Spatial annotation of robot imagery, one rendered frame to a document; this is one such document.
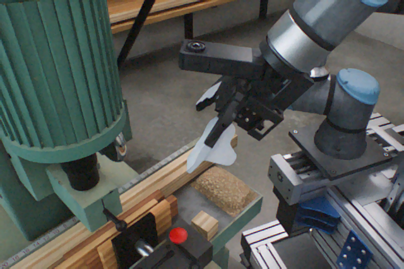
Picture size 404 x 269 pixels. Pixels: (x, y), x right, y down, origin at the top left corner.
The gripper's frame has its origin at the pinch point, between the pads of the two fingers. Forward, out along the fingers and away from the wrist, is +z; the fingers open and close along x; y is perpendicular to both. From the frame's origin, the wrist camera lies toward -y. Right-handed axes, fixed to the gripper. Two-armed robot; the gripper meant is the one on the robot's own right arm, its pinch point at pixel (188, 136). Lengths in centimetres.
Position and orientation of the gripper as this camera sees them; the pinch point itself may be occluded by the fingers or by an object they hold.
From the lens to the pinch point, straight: 57.2
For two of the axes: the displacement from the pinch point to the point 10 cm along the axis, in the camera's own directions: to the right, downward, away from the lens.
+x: 0.9, -6.6, 7.5
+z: -5.7, 5.9, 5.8
